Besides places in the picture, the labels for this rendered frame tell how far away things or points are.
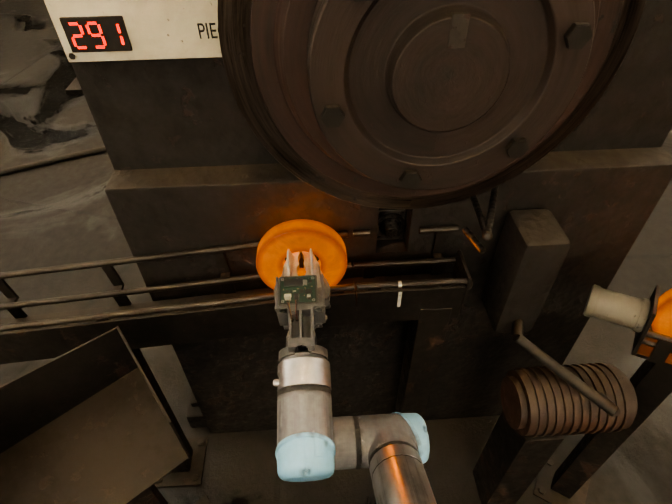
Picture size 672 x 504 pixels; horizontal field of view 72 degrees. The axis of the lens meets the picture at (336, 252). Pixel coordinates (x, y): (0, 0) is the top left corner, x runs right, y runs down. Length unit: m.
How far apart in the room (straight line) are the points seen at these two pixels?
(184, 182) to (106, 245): 1.39
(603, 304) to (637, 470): 0.77
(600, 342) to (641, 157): 0.97
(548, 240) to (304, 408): 0.47
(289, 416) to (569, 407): 0.55
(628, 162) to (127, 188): 0.83
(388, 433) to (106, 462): 0.43
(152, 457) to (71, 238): 1.58
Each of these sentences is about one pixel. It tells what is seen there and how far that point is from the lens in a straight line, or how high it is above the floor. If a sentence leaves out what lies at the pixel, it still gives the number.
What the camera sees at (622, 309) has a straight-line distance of 0.93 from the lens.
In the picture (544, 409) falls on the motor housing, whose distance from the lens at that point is 0.96.
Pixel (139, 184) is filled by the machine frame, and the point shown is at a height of 0.87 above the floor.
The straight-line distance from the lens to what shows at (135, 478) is 0.81.
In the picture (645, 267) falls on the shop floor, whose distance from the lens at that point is 2.18.
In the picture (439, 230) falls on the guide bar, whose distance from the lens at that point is 0.85.
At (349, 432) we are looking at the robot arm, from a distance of 0.73.
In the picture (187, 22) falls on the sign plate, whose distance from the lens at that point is 0.71.
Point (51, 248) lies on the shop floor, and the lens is 2.27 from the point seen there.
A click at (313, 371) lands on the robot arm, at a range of 0.64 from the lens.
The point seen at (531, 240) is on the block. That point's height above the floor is 0.80.
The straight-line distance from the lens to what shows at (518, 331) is 0.93.
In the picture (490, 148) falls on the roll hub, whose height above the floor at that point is 1.03.
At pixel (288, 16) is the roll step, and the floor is 1.16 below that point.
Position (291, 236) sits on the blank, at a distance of 0.75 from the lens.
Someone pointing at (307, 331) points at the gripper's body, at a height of 0.77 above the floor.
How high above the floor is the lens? 1.31
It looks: 44 degrees down
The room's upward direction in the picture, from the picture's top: 1 degrees counter-clockwise
